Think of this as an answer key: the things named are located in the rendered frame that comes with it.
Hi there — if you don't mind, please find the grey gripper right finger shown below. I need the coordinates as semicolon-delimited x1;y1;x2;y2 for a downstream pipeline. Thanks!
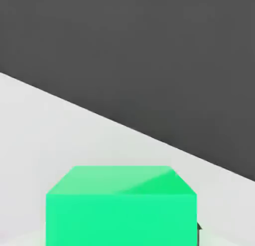
196;222;237;246

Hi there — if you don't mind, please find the small green cube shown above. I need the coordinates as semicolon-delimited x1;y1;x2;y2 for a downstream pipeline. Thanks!
45;165;198;246

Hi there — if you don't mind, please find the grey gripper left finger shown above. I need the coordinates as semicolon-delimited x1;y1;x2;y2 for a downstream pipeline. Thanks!
7;231;47;246

